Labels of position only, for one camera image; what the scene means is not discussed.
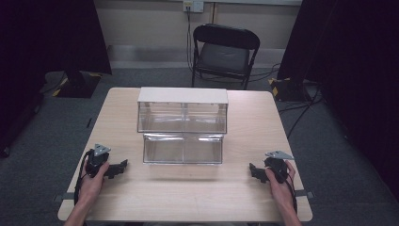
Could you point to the white wall outlet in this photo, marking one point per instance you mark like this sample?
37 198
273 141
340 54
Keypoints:
193 5

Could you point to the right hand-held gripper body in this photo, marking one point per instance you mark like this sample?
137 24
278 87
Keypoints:
277 168

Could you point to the black folding chair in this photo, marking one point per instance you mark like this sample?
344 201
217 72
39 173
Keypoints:
224 55

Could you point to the black stand base yellow tape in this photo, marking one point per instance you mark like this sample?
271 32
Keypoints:
288 89
78 86

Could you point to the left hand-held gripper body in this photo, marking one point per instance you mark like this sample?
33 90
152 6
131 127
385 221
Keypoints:
98 158

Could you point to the clear drawer cabinet white top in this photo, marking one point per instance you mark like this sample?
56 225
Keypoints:
182 108

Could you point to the person's left hand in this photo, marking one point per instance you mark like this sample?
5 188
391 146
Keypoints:
91 185

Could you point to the small black floor object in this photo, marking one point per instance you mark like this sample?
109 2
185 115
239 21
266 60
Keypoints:
89 122

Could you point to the dark curtain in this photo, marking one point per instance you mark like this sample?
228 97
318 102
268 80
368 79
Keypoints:
354 78

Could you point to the clear plastic drawer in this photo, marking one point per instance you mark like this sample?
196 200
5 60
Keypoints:
183 149

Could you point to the person's right hand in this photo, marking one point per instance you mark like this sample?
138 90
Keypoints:
280 190

